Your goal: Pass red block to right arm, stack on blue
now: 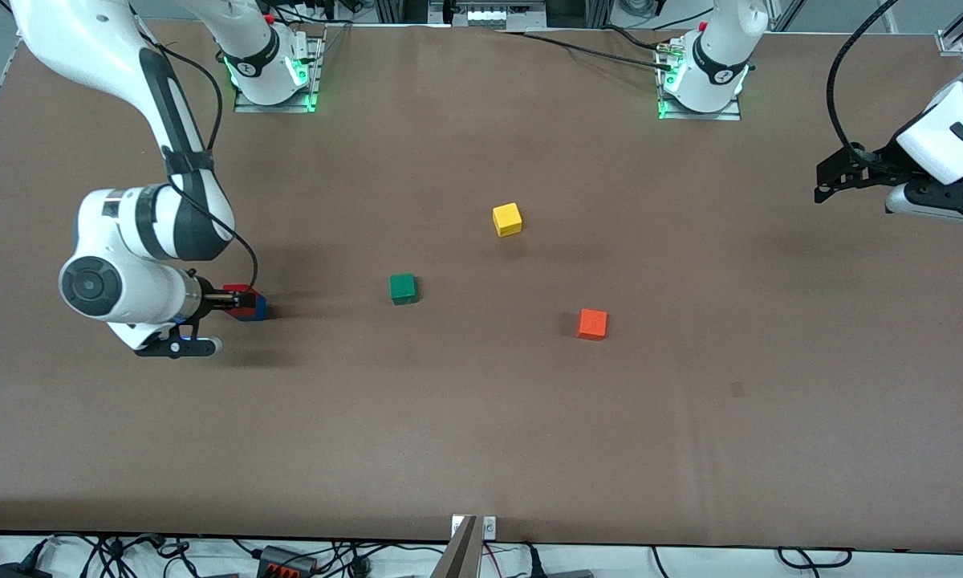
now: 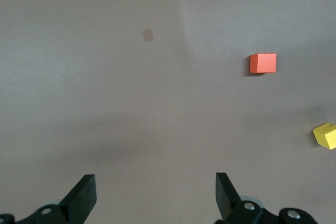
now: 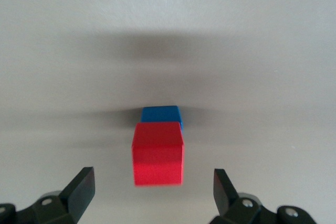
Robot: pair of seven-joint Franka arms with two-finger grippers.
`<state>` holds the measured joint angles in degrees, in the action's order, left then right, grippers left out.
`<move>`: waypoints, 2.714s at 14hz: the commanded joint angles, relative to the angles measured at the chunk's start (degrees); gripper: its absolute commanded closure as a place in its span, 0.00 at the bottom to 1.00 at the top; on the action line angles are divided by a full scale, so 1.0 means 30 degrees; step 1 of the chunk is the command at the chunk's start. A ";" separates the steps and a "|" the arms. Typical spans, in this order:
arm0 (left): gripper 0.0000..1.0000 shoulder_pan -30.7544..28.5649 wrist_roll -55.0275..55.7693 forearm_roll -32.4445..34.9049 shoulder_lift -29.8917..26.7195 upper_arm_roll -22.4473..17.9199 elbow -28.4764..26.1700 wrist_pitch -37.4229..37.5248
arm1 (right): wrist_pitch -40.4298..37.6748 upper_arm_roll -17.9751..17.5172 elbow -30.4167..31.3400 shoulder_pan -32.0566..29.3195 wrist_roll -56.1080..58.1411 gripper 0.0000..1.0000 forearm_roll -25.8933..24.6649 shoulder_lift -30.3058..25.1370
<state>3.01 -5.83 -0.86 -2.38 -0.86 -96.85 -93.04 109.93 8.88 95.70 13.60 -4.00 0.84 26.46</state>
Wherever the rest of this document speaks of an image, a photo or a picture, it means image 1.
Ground grey slanted metal bar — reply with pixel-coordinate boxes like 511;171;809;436
429;515;482;578

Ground black orange power strip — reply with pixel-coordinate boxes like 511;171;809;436
257;545;319;578

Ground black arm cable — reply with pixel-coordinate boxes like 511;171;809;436
825;0;904;169
128;12;259;296

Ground white socket strip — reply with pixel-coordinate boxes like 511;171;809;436
453;0;547;26

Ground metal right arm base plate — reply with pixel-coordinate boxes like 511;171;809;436
233;36;323;114

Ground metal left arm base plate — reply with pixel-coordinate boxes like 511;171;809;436
658;44;743;122

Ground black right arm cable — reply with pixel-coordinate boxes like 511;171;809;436
128;12;259;296

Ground red cube block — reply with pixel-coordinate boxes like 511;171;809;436
223;283;259;320

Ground metal table corner bracket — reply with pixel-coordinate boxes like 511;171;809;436
937;6;963;55

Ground long black table cable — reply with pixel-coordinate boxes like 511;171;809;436
502;31;675;71

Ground short black table cable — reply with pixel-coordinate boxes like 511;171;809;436
602;26;663;51

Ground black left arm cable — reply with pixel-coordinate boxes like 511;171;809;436
825;0;904;169

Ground small white edge bracket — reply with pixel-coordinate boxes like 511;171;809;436
451;515;498;540

